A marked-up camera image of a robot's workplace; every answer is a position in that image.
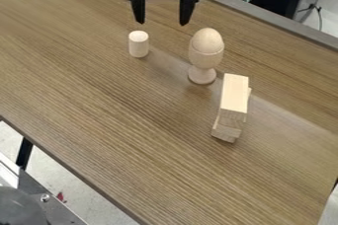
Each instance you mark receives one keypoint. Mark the wooden cylinder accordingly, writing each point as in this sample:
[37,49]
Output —
[138,43]

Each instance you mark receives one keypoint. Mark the long wooden block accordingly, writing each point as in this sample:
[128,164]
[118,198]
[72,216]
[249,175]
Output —
[234,97]
[228,127]

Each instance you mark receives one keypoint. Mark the wooden egg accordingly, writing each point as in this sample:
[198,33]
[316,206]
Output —
[207,39]

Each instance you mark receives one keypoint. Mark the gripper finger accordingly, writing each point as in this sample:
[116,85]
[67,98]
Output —
[186,10]
[138,8]

